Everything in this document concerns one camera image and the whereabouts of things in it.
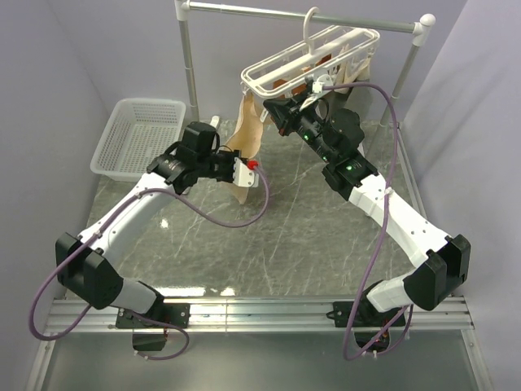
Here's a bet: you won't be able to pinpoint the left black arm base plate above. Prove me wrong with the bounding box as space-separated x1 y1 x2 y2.
116 303 190 329

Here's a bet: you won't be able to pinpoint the white perforated plastic basket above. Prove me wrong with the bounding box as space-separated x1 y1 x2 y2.
90 98 186 182

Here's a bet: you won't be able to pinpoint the white clip drying hanger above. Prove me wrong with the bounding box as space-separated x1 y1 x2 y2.
240 7 380 104

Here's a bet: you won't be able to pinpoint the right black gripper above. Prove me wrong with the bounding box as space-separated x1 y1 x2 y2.
265 90 336 165

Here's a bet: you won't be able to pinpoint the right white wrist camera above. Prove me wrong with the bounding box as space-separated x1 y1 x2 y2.
300 73 333 112

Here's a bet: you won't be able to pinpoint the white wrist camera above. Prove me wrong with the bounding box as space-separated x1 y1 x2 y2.
232 157 259 188
300 73 333 112

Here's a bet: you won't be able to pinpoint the grey underwear on hanger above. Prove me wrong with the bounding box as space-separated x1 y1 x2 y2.
326 86 373 121

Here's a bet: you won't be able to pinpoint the aluminium mounting rail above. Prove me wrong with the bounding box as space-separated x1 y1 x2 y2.
44 297 474 333

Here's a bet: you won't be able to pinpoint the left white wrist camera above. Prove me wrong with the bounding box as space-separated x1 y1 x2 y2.
232 157 259 188

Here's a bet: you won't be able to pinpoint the orange underwear on hanger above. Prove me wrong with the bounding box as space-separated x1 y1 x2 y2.
272 52 339 95

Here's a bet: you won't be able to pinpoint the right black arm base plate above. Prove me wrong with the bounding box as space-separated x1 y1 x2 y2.
326 300 401 327

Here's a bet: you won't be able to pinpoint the beige underwear shorts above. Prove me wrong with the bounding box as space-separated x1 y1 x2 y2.
221 91 266 205

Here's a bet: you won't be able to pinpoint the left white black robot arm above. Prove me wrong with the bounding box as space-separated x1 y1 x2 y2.
55 121 247 327

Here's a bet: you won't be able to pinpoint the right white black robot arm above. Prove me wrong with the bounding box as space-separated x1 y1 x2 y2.
263 97 471 326

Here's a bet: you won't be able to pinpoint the white metal clothes rack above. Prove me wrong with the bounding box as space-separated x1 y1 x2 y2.
174 1 436 120

